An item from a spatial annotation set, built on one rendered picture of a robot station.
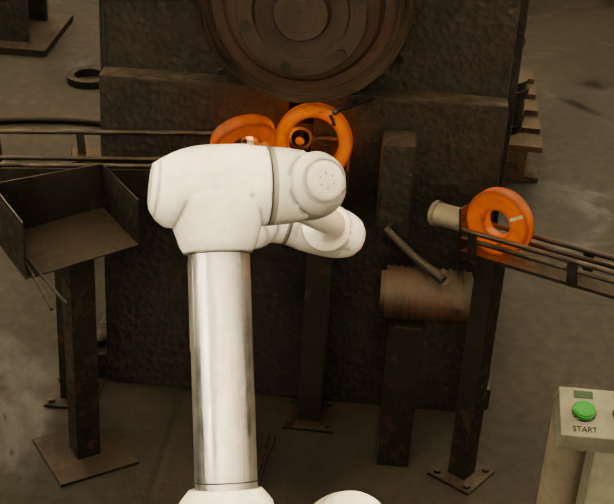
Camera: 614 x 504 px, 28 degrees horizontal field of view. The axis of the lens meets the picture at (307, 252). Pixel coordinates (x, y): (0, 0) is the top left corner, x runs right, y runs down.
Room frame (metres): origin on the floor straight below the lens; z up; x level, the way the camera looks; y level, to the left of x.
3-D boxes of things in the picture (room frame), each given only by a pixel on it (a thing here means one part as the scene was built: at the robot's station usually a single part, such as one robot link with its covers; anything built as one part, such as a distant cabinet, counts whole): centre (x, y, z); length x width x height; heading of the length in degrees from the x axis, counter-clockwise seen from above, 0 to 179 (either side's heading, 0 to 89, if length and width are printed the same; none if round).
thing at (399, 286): (2.52, -0.29, 0.27); 0.22 x 0.13 x 0.53; 87
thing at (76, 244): (2.44, 0.54, 0.36); 0.26 x 0.20 x 0.72; 122
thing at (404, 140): (2.67, -0.20, 0.68); 0.11 x 0.08 x 0.24; 177
